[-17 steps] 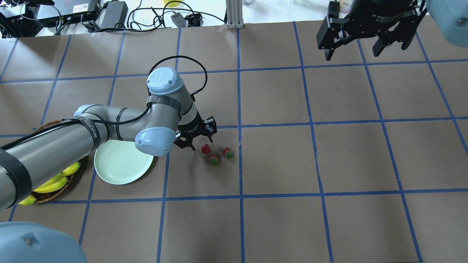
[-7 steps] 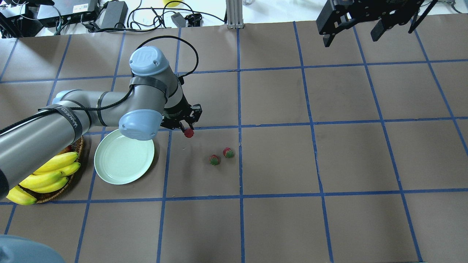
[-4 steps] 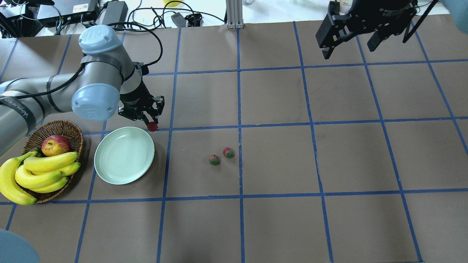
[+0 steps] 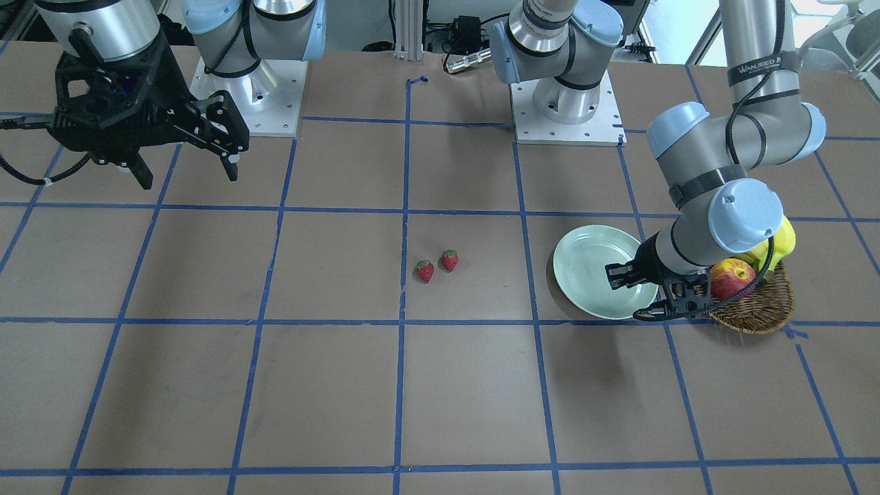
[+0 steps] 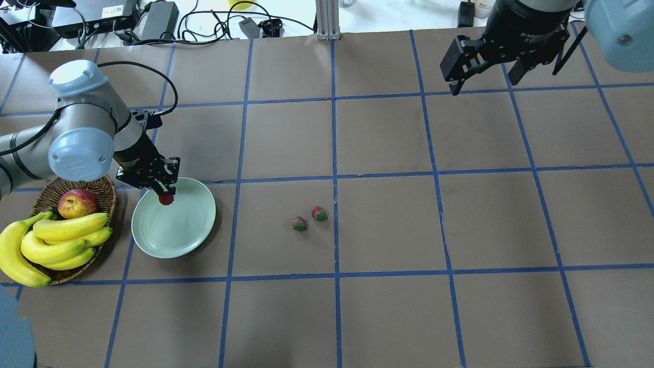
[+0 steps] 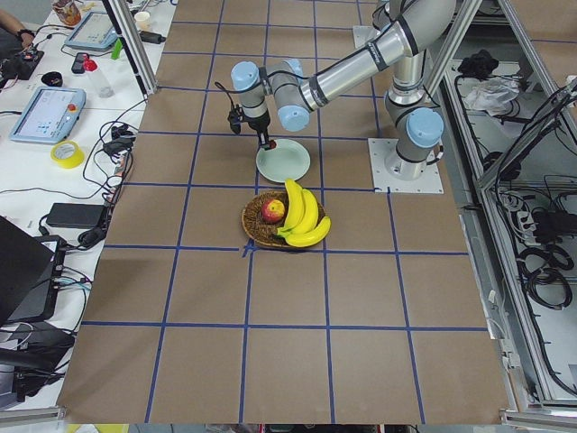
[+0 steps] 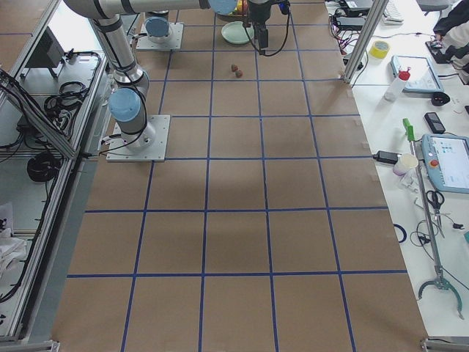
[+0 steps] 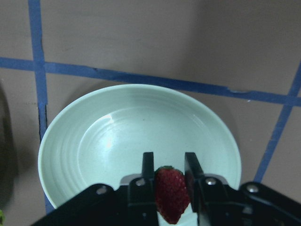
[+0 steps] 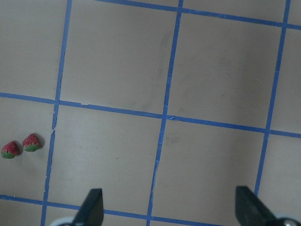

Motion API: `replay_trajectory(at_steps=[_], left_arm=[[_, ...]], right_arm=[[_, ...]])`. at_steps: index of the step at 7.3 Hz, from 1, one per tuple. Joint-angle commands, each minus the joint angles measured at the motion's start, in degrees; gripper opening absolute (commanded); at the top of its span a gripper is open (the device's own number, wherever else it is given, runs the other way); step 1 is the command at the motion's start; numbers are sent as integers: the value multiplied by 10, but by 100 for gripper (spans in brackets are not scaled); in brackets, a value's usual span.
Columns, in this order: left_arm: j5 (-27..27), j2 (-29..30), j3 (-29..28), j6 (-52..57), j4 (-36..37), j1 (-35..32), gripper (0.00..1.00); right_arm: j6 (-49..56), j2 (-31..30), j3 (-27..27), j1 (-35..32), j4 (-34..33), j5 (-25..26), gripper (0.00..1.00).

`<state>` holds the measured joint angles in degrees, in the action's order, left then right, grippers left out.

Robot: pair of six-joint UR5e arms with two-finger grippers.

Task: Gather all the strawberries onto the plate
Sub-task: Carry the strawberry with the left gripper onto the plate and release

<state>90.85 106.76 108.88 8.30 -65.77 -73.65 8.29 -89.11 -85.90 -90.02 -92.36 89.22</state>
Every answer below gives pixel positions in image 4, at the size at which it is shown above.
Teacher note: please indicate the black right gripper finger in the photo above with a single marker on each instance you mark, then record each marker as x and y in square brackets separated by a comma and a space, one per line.
[230, 165]
[140, 170]

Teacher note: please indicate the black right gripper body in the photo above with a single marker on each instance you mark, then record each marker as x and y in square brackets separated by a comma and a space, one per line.
[167, 88]

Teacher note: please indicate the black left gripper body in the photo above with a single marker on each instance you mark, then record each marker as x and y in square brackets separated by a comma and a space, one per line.
[647, 265]

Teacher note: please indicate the red strawberry green leaves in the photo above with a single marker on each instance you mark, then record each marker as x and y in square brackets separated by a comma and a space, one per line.
[449, 260]

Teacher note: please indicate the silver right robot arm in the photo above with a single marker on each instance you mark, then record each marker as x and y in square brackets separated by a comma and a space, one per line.
[232, 37]

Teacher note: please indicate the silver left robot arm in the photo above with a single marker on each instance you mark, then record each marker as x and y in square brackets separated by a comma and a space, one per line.
[566, 47]

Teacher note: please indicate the light green plate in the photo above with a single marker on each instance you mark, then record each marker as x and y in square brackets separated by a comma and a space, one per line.
[579, 266]

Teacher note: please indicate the red apple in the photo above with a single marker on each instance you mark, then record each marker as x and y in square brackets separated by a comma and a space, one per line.
[729, 276]

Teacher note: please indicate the brown wicker basket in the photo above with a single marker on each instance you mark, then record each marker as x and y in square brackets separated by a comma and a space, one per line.
[766, 309]

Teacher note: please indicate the yellow banana bunch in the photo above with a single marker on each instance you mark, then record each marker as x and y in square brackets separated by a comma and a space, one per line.
[784, 242]

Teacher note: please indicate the black power adapter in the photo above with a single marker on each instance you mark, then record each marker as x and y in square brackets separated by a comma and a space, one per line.
[466, 32]

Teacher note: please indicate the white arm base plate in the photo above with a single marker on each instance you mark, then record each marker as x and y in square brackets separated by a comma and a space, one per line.
[546, 113]
[269, 98]

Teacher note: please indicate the aluminium frame post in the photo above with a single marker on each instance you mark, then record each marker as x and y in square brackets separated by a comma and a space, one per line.
[408, 18]

